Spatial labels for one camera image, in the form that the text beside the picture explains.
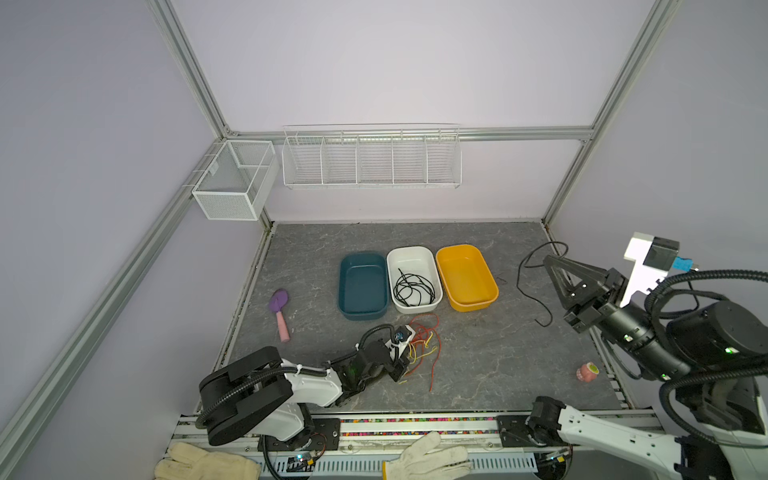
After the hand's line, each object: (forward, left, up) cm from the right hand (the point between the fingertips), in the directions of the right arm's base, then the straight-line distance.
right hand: (549, 262), depth 44 cm
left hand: (+5, +20, -47) cm, 51 cm away
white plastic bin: (+40, +15, -50) cm, 66 cm away
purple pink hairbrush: (+22, +63, -49) cm, 82 cm away
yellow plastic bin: (+30, -1, -50) cm, 58 cm away
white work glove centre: (-20, +18, -52) cm, 58 cm away
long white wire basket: (+59, +31, -20) cm, 70 cm away
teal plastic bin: (+28, +35, -49) cm, 66 cm away
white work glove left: (-21, +72, -50) cm, 90 cm away
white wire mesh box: (+55, +77, -25) cm, 98 cm away
